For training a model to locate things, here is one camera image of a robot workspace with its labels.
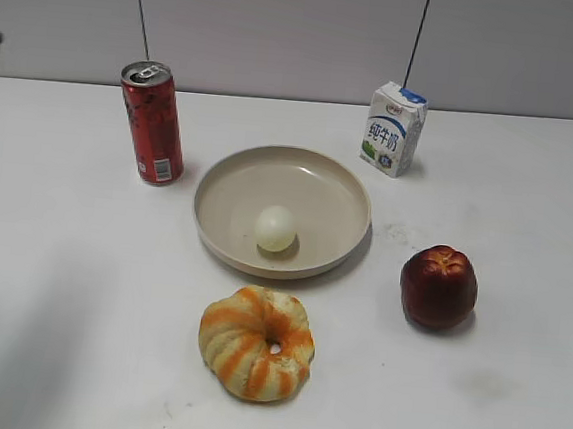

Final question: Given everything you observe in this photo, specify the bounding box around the white egg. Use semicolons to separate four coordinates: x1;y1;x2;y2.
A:
254;205;296;253

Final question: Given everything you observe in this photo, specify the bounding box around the beige round plate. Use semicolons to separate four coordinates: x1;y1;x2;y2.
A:
193;145;372;280

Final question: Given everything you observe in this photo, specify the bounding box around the orange striped bundt bread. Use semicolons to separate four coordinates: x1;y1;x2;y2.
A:
198;285;315;403

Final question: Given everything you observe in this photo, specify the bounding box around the white blue milk carton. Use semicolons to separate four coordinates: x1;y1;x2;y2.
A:
360;82;428;178

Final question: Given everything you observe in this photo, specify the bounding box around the dark red apple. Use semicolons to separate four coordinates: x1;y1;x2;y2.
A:
400;245;478;331

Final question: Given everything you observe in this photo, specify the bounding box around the red soda can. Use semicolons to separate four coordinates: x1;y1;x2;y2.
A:
120;60;184;186

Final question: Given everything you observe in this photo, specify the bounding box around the black right cable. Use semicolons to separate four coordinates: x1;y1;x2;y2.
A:
402;0;434;90

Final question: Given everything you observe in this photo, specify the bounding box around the black cable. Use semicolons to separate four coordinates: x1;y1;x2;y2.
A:
402;0;434;90
123;0;157;62

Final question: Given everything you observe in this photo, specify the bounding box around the black left cable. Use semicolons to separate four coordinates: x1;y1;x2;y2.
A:
123;0;157;62

